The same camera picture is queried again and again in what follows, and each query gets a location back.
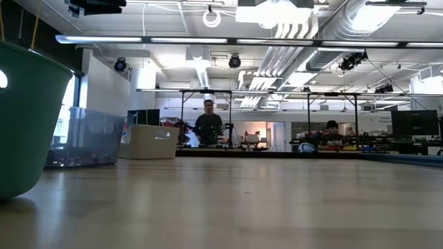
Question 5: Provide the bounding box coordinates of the person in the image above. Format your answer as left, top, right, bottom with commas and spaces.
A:
317, 119, 347, 149
191, 99, 224, 147

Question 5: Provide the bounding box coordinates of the white plastic bin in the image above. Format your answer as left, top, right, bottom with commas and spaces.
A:
118, 124, 181, 160

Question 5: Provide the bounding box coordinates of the long ceiling light bar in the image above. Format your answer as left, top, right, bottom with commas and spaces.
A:
54, 34, 443, 50

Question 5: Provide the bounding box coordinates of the white ceiling air unit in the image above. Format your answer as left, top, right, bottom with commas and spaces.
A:
235, 0, 320, 39

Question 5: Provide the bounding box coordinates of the grey-blue plastic bin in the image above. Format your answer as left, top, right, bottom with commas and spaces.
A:
44, 106, 126, 169

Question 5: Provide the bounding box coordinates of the teal plastic bin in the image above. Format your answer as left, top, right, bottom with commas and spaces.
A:
0, 40, 75, 202

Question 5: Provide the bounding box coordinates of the black distant station frame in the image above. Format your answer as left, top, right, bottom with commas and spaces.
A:
179, 89, 233, 149
306, 91, 361, 150

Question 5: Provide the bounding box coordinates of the black aluminium table frame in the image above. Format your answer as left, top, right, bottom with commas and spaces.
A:
174, 147, 443, 169

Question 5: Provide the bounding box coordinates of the white coiled cable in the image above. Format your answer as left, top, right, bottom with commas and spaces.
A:
202, 9, 222, 29

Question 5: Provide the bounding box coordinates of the silver ventilation duct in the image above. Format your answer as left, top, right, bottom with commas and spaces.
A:
304, 0, 404, 73

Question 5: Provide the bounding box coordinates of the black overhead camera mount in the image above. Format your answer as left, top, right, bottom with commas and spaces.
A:
64, 0, 127, 17

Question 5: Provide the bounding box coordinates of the thin yellow cord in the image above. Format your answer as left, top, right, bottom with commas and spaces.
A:
30, 8, 41, 51

